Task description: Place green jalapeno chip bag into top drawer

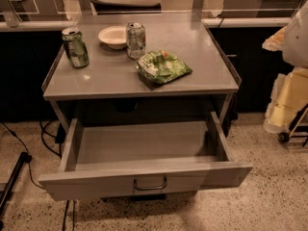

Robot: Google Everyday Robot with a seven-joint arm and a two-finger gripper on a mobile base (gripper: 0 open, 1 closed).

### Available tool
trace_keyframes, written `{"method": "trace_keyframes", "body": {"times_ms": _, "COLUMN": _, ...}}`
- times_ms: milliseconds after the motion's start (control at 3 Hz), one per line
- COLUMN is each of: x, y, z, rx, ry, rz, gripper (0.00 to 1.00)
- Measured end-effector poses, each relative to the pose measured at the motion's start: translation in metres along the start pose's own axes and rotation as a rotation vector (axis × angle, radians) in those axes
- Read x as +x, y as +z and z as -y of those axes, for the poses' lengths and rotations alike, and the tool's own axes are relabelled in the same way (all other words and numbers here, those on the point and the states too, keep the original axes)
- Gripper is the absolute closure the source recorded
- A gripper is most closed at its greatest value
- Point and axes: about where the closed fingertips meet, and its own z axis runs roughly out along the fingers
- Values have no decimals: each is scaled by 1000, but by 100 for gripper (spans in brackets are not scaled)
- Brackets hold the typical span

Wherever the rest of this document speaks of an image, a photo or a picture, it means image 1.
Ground grey cabinet table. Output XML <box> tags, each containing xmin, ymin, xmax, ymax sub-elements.
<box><xmin>41</xmin><ymin>13</ymin><xmax>243</xmax><ymax>137</ymax></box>

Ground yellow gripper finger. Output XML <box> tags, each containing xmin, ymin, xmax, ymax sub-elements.
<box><xmin>263</xmin><ymin>67</ymin><xmax>308</xmax><ymax>134</ymax></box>
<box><xmin>262</xmin><ymin>27</ymin><xmax>287</xmax><ymax>51</ymax></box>

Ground black stand base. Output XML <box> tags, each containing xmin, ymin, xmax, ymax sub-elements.
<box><xmin>0</xmin><ymin>152</ymin><xmax>32</xmax><ymax>216</ymax></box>

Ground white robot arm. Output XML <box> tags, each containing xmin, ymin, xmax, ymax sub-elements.
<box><xmin>262</xmin><ymin>2</ymin><xmax>308</xmax><ymax>134</ymax></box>

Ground black floor cable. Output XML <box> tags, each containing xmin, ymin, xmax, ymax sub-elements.
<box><xmin>0</xmin><ymin>121</ymin><xmax>46</xmax><ymax>191</ymax></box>

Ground white bowl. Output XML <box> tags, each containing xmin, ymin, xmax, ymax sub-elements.
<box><xmin>98</xmin><ymin>26</ymin><xmax>127</xmax><ymax>50</ymax></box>

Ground black power cables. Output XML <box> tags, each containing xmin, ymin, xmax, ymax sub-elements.
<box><xmin>38</xmin><ymin>118</ymin><xmax>66</xmax><ymax>159</ymax></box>

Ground open grey top drawer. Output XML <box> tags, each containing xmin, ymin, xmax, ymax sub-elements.
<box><xmin>38</xmin><ymin>113</ymin><xmax>252</xmax><ymax>200</ymax></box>

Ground metal drawer handle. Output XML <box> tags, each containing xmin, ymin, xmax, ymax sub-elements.
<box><xmin>133</xmin><ymin>177</ymin><xmax>167</xmax><ymax>192</ymax></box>

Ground green soda can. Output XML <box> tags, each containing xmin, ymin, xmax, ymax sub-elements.
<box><xmin>62</xmin><ymin>27</ymin><xmax>90</xmax><ymax>68</ymax></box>

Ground green jalapeno chip bag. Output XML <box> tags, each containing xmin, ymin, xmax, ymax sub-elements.
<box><xmin>137</xmin><ymin>50</ymin><xmax>193</xmax><ymax>85</ymax></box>

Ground silver soda can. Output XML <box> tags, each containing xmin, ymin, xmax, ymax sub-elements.
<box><xmin>126</xmin><ymin>22</ymin><xmax>146</xmax><ymax>60</ymax></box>

